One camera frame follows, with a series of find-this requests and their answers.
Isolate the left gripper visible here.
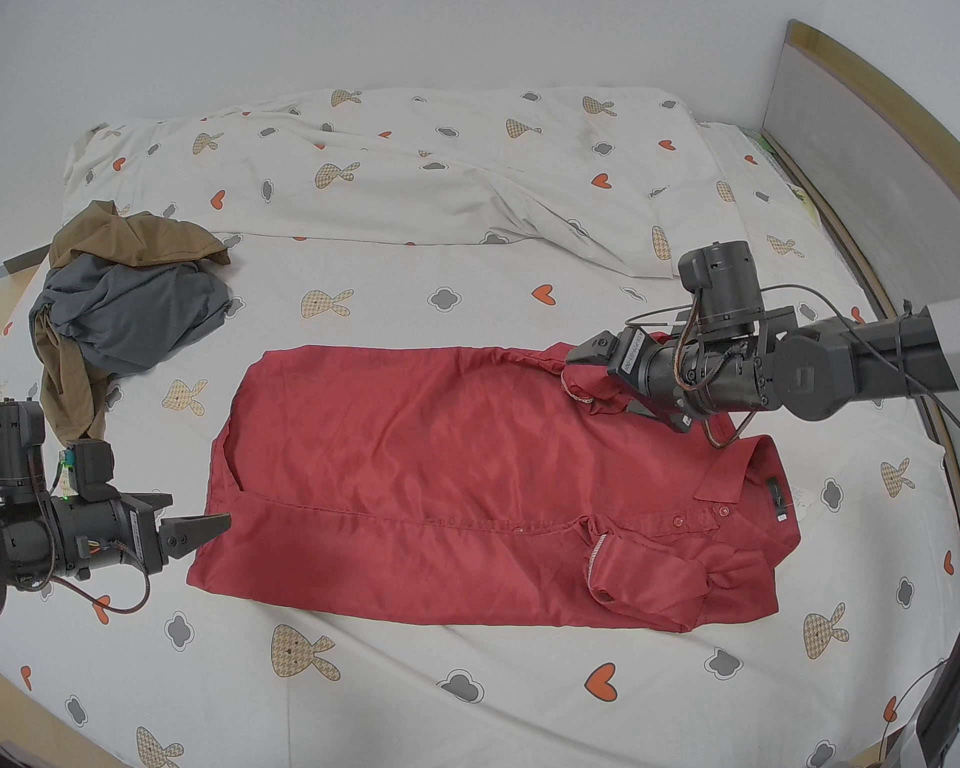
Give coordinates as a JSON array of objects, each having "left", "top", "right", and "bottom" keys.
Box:
[{"left": 45, "top": 491, "right": 231, "bottom": 579}]

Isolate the white printed pillow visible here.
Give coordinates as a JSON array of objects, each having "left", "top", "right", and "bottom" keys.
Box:
[{"left": 651, "top": 120, "right": 768, "bottom": 294}]

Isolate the bed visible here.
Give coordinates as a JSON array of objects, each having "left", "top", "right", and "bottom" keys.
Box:
[{"left": 0, "top": 18, "right": 960, "bottom": 768}]

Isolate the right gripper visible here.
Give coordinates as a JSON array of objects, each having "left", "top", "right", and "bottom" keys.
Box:
[{"left": 565, "top": 328, "right": 775, "bottom": 435}]

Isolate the grey garment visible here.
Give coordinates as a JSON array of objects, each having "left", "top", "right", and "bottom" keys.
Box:
[{"left": 30, "top": 251, "right": 232, "bottom": 376}]

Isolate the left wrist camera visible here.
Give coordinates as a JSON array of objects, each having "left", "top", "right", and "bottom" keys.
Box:
[{"left": 67, "top": 441, "right": 151, "bottom": 513}]

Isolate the brown garment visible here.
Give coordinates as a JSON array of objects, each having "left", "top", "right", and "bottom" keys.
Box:
[{"left": 37, "top": 198, "right": 232, "bottom": 444}]

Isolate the white printed quilt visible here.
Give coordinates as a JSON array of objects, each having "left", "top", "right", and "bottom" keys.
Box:
[{"left": 63, "top": 86, "right": 710, "bottom": 280}]

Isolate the red shirt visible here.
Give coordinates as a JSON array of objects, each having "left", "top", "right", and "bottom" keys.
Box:
[{"left": 185, "top": 341, "right": 802, "bottom": 635}]

